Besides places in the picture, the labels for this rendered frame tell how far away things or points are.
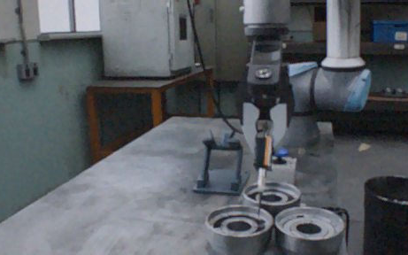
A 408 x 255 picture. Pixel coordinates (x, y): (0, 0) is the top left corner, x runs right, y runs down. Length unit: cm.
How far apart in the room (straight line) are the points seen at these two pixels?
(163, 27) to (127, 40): 31
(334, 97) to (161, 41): 195
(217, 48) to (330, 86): 349
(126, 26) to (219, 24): 174
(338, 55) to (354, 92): 11
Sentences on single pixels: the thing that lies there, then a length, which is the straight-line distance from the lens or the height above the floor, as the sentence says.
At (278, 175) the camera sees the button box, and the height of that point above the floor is 83.
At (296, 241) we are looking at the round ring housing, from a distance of 59.
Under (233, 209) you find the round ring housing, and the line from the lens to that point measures 67.
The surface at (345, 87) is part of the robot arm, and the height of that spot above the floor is 98.
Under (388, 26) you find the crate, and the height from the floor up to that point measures 117.
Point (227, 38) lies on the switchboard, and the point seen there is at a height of 104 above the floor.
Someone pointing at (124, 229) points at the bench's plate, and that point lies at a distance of 70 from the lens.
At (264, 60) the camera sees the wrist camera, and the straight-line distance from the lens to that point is 59.
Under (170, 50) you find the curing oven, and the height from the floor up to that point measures 100.
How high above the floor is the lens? 113
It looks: 13 degrees down
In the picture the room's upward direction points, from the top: 1 degrees counter-clockwise
